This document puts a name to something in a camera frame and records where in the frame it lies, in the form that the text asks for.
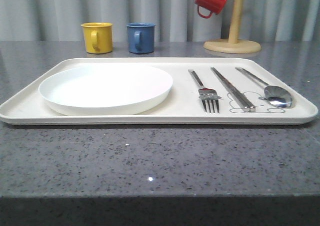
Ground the wooden mug tree stand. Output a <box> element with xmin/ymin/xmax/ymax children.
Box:
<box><xmin>203</xmin><ymin>0</ymin><xmax>261</xmax><ymax>54</ymax></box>

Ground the yellow mug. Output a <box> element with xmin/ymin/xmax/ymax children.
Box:
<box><xmin>81</xmin><ymin>23</ymin><xmax>113</xmax><ymax>54</ymax></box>

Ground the silver spoon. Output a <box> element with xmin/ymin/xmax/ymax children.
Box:
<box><xmin>235</xmin><ymin>67</ymin><xmax>294</xmax><ymax>108</ymax></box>

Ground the silver fork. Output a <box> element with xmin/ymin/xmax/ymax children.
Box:
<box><xmin>188</xmin><ymin>69</ymin><xmax>220</xmax><ymax>114</ymax></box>

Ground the white round plate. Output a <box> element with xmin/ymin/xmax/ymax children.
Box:
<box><xmin>38</xmin><ymin>64</ymin><xmax>173</xmax><ymax>116</ymax></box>

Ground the cream rabbit serving tray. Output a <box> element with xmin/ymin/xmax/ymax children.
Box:
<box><xmin>0</xmin><ymin>57</ymin><xmax>318</xmax><ymax>125</ymax></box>

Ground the grey curtain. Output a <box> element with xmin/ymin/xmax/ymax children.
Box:
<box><xmin>0</xmin><ymin>0</ymin><xmax>320</xmax><ymax>42</ymax></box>

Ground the blue mug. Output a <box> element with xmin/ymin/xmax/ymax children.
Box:
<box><xmin>126</xmin><ymin>23</ymin><xmax>156</xmax><ymax>54</ymax></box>

